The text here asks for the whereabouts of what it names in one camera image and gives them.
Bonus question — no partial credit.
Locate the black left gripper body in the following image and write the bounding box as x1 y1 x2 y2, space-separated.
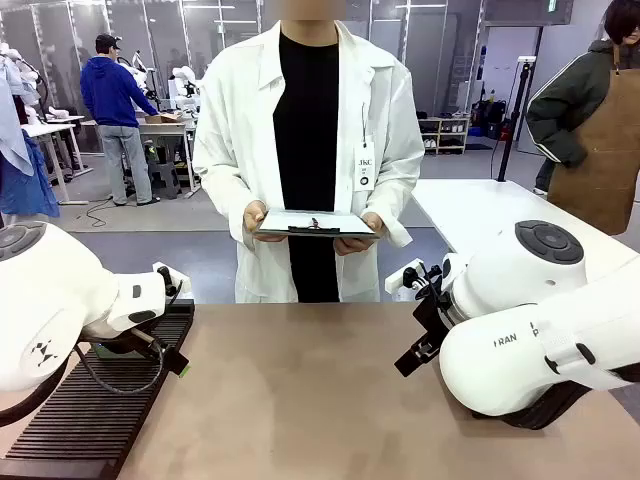
79 325 160 351

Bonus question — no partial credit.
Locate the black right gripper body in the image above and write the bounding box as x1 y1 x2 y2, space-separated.
412 287 454 346

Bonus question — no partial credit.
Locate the clipboard with white paper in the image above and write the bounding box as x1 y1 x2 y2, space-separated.
253 208 381 239

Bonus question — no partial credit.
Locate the person's right forearm white sleeve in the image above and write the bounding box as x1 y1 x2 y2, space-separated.
193 159 256 251

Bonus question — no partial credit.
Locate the person's left forearm white sleeve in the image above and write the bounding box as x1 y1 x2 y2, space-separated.
372 159 426 249

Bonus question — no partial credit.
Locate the black slotted PCB rack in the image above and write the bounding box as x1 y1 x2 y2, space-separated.
0 298 196 480

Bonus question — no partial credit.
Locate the person's left hand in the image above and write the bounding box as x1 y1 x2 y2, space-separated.
333 212 387 257

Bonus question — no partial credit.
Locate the person's right hand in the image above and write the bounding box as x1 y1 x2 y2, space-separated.
243 199 289 244

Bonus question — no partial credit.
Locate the white name tag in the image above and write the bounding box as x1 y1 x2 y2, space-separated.
352 141 376 192

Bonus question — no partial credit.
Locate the person in light blue shirt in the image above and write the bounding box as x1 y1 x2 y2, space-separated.
0 42 61 219

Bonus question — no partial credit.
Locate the wooden shoe shelf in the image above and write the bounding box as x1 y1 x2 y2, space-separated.
418 116 471 155

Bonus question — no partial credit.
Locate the white desk with metal legs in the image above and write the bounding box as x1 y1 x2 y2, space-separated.
82 117 199 199

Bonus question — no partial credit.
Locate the black tripod pole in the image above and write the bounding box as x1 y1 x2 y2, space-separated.
496 55 537 182

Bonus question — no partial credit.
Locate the person in white lab coat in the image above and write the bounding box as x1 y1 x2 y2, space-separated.
192 19 426 304

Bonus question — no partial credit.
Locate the man in blue hoodie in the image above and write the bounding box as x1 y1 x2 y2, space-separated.
79 33 161 208

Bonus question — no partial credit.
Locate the person in brown apron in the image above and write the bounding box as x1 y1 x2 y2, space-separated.
525 0 640 236

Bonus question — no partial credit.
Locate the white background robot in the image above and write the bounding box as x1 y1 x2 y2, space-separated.
169 64 201 109

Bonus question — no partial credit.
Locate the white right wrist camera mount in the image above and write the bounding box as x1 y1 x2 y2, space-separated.
384 258 426 301

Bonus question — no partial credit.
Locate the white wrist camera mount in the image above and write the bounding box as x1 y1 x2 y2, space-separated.
384 258 426 301
152 261 193 301

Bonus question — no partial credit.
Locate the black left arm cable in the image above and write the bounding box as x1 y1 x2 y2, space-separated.
74 329 166 396

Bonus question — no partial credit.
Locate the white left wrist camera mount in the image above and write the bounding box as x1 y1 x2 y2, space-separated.
152 261 193 301

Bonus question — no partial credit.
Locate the dark wall screen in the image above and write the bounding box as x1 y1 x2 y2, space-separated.
483 0 574 25

